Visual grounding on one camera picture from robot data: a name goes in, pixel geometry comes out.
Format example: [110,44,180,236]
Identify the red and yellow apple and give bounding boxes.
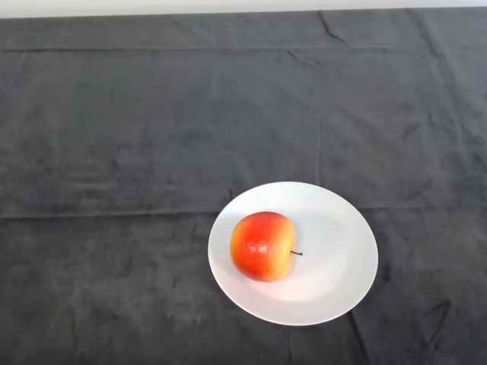
[230,211,304,283]

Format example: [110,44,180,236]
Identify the white round plate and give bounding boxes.
[207,181,380,327]

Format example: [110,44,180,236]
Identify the black cloth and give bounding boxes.
[0,7,487,365]

